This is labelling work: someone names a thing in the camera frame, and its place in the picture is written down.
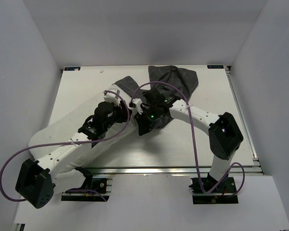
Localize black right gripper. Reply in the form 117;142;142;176
134;105;161;136

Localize dark grey checked pillowcase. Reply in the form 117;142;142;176
112;64;199;129

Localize white pillow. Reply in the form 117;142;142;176
29;83;138;185

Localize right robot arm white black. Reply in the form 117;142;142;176
130;89;243;193

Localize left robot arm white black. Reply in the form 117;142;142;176
15;100;132;209

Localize blue label sticker left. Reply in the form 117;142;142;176
64;66;80;71

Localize blue label sticker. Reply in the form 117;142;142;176
64;66;80;71
207;65;224;69

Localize blue label sticker right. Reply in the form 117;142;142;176
207;65;224;69

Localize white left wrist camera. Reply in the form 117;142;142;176
104;88;120;106

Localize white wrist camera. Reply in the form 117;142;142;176
129;98;144;115
104;88;120;106

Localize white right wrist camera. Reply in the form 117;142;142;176
129;98;144;115

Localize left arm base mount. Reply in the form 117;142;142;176
61;174;113;202

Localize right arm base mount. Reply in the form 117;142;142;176
189;177;239;205

